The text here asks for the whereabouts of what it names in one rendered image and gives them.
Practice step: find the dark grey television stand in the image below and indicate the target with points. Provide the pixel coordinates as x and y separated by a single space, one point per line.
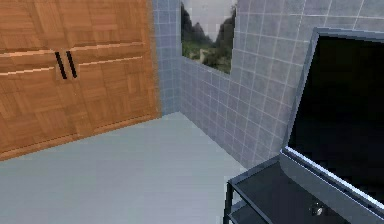
266 193

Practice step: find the window with landscape view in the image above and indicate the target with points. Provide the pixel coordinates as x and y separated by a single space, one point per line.
208 36

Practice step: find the brown wooden cupboard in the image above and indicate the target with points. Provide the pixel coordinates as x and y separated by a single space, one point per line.
100 86

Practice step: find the black television set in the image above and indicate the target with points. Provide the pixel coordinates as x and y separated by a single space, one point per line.
343 113

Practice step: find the small silver round object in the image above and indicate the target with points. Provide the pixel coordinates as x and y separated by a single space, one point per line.
317 209

